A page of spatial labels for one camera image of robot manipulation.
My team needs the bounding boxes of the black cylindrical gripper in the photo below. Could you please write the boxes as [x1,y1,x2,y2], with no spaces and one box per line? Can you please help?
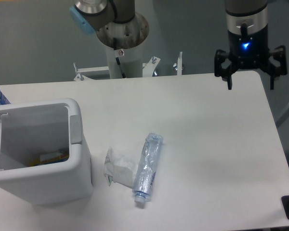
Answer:
[214,26,288,90]

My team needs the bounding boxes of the crushed clear plastic bottle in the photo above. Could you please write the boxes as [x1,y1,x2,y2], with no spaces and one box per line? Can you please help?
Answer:
[132,133,163,208]

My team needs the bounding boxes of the white paper bag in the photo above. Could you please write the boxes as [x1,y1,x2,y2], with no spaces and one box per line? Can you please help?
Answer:
[104,147,138,188]

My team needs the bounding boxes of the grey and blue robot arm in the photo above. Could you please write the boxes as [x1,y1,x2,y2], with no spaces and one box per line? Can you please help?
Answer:
[69,0,288,89]

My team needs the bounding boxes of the yellow packaging in trash can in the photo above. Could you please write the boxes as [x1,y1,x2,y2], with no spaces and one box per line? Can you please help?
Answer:
[28,150,69,167]

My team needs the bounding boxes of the white plastic trash can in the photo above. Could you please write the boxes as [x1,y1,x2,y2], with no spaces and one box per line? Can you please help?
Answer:
[0,98,93,205]

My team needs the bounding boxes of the white upright bracket with bolt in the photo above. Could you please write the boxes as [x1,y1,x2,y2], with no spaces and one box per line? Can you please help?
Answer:
[173,51,183,76]

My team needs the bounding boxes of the black cable on pedestal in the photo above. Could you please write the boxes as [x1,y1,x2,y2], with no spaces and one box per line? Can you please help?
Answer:
[113,37,127,79]

